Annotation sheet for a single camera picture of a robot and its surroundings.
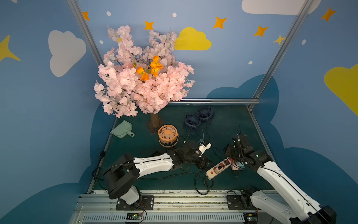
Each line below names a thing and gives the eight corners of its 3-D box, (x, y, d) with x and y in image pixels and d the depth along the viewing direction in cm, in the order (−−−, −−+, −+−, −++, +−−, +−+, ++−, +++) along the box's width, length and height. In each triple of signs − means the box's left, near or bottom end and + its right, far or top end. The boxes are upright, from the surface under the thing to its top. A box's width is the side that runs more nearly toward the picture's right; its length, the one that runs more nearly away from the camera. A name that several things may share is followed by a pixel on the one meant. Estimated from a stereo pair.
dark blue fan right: (198, 124, 109) (199, 118, 102) (197, 112, 118) (198, 105, 111) (212, 125, 109) (214, 118, 103) (210, 112, 118) (212, 105, 111)
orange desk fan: (157, 147, 96) (156, 142, 90) (159, 130, 106) (158, 124, 100) (178, 147, 96) (178, 142, 91) (178, 130, 106) (178, 124, 100)
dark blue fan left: (183, 133, 105) (184, 126, 98) (183, 120, 113) (184, 113, 106) (200, 133, 105) (201, 126, 98) (199, 120, 113) (200, 113, 106)
